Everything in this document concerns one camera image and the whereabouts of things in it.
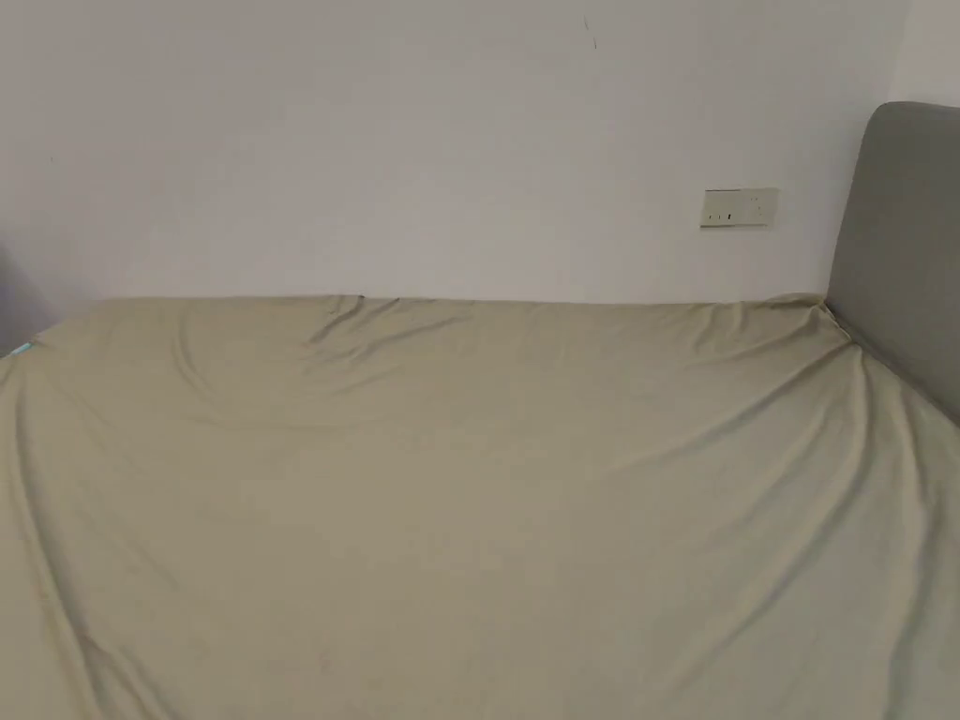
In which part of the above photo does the white wall socket plate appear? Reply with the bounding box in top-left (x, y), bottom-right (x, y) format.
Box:
top-left (700, 187), bottom-right (780, 229)

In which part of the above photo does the bed with beige sheet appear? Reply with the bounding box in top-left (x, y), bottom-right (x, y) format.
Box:
top-left (0, 292), bottom-right (960, 720)

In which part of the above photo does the grey padded headboard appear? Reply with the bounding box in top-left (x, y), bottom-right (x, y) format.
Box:
top-left (823, 100), bottom-right (960, 428)

